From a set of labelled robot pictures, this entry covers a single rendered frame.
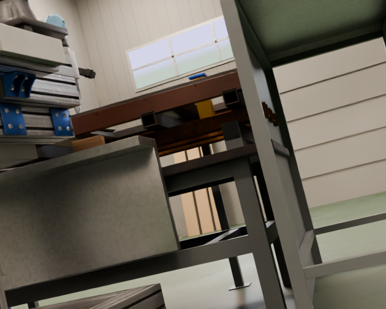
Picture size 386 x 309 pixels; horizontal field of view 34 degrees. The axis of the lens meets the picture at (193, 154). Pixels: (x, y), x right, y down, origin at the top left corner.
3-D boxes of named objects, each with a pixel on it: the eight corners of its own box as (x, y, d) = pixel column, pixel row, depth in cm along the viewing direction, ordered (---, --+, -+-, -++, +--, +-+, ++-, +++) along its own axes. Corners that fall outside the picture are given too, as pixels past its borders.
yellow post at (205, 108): (205, 132, 231) (193, 82, 233) (219, 129, 230) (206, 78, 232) (203, 131, 226) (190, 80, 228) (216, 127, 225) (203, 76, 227)
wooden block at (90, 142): (74, 156, 207) (71, 141, 208) (78, 157, 213) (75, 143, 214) (103, 149, 207) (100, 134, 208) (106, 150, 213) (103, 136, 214)
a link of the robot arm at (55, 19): (37, 37, 222) (38, 46, 233) (68, 31, 225) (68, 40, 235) (32, 16, 223) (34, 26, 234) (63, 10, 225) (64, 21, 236)
